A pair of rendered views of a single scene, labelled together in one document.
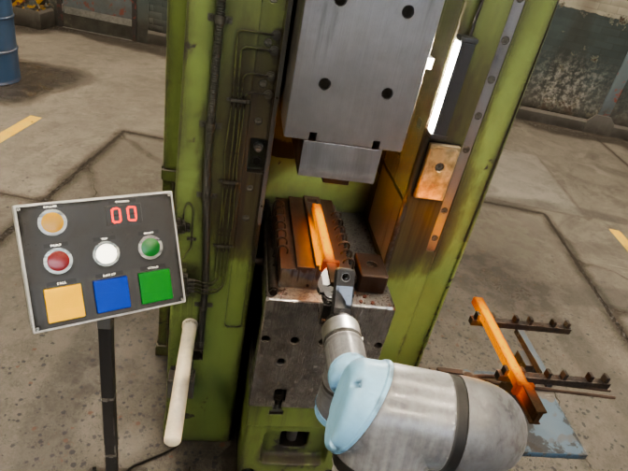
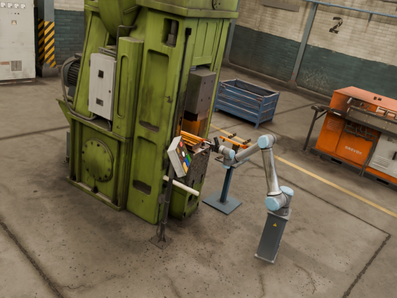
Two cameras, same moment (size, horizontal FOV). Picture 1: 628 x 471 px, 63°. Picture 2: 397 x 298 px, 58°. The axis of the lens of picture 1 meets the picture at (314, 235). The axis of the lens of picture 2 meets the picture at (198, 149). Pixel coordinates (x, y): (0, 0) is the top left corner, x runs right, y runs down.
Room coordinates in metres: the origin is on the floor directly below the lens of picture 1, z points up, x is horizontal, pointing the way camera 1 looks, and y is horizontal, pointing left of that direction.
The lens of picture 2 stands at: (-1.15, 2.72, 2.60)
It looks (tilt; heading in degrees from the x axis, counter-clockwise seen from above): 25 degrees down; 310
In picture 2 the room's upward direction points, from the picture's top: 11 degrees clockwise
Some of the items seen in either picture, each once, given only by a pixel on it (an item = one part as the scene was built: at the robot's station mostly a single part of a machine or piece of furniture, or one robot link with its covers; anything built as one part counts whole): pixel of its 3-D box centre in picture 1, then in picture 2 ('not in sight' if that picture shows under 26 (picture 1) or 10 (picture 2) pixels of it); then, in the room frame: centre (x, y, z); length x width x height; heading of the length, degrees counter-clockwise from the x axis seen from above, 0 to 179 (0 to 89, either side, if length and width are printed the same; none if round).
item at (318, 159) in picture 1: (329, 132); (186, 109); (1.40, 0.02, 1.32); 0.42 x 0.20 x 0.10; 12
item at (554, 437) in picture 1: (503, 409); (232, 158); (1.13, -0.67, 0.67); 0.40 x 0.30 x 0.02; 100
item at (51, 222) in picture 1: (52, 222); not in sight; (0.91, 0.56, 1.16); 0.05 x 0.03 x 0.04; 102
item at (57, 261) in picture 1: (58, 261); not in sight; (0.87, 0.54, 1.09); 0.05 x 0.03 x 0.04; 102
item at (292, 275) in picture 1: (307, 237); (181, 139); (1.40, 0.02, 0.96); 0.42 x 0.20 x 0.09; 12
